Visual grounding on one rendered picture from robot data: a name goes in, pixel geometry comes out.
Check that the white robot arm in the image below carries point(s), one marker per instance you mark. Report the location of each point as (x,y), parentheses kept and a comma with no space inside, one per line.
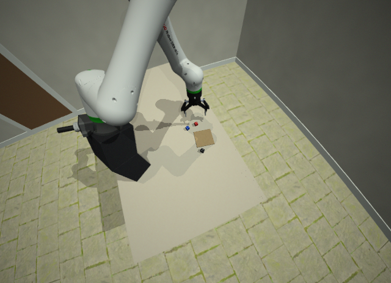
(112,96)

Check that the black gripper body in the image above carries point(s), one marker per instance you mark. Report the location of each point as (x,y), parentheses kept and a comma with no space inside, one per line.
(194,101)

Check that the tan square mat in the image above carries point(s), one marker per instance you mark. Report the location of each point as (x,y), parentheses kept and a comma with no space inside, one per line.
(203,138)

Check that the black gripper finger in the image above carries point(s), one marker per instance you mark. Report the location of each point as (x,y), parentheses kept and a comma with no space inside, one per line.
(184,107)
(205,106)

